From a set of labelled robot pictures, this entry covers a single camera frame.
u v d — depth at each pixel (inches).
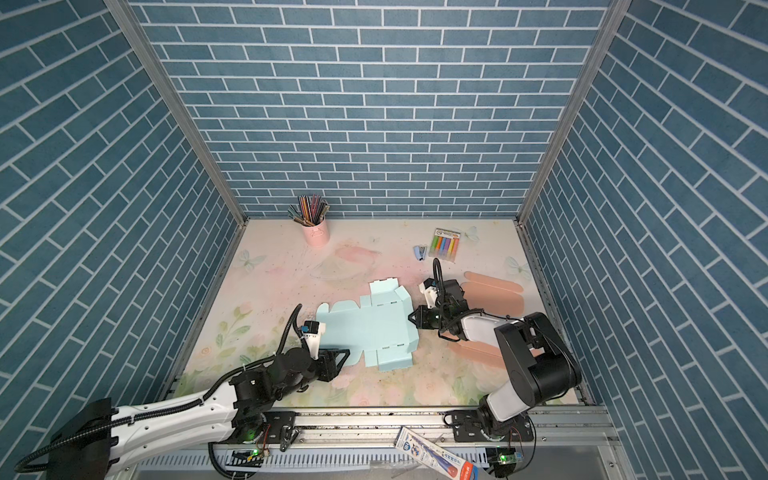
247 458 28.1
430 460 26.9
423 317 31.8
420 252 42.6
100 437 17.1
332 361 28.3
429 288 34.0
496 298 39.0
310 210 42.6
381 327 35.8
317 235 42.7
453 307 29.0
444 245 43.9
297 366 23.8
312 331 28.3
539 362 17.8
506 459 27.6
